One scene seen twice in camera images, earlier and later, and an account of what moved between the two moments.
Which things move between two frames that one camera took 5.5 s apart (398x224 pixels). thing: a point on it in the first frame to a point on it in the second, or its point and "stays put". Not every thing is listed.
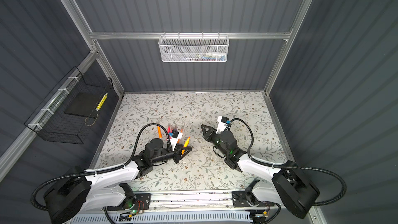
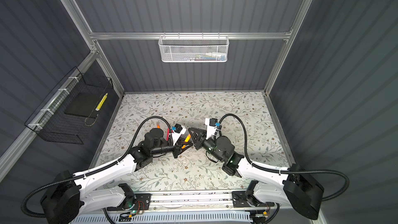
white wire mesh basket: [194, 48] stays put
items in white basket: [210, 56] stays put
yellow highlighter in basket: [101, 102] stays put
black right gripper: [209, 135] to [200, 139]
